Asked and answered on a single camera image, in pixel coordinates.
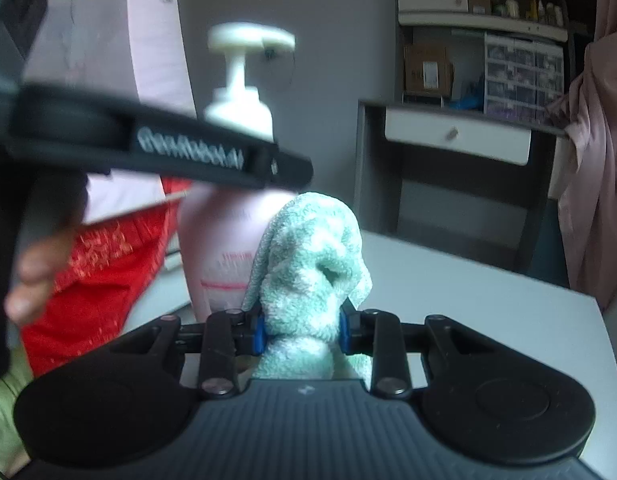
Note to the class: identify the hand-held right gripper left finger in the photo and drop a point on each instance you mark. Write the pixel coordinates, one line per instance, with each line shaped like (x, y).
(258, 332)

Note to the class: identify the blue cloth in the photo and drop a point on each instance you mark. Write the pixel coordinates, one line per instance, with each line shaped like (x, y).
(467, 103)

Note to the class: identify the clear plastic drawer organiser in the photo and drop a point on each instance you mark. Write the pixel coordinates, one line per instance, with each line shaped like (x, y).
(523, 77)

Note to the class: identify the white desk drawer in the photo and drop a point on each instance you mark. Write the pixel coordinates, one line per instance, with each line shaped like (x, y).
(453, 135)

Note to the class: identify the pink hanging cloth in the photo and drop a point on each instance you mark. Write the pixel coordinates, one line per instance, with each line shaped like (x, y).
(596, 160)

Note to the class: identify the pink pump bottle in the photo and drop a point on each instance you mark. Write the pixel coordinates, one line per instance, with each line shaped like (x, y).
(213, 245)

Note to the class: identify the green and white towel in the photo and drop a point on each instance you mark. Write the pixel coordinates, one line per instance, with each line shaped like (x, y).
(308, 260)

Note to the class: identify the light green cloth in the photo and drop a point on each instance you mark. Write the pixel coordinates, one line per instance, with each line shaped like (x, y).
(3, 410)

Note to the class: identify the dark grey desk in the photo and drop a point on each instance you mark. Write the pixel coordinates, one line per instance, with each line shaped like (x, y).
(468, 195)

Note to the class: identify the row of small bottles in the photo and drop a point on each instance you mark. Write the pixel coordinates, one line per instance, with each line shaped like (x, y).
(528, 11)

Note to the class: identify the small brown box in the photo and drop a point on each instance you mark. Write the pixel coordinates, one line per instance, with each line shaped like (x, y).
(479, 0)

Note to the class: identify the red patterned cloth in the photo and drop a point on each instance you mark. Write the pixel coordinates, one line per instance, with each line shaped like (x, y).
(103, 270)

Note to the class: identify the brown cardboard box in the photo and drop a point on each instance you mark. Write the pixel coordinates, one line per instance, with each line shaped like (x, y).
(427, 70)

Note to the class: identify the dark shelf unit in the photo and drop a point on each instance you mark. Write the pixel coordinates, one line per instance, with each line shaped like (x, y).
(518, 22)

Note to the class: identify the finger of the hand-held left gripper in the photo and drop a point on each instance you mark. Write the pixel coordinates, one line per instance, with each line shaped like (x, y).
(283, 170)

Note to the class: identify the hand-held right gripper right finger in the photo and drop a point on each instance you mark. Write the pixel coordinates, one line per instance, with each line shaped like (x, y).
(343, 332)

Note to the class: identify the pink gift box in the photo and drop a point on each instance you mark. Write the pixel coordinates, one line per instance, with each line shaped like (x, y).
(153, 35)

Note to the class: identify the person's left hand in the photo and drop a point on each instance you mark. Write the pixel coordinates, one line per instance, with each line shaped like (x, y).
(43, 260)

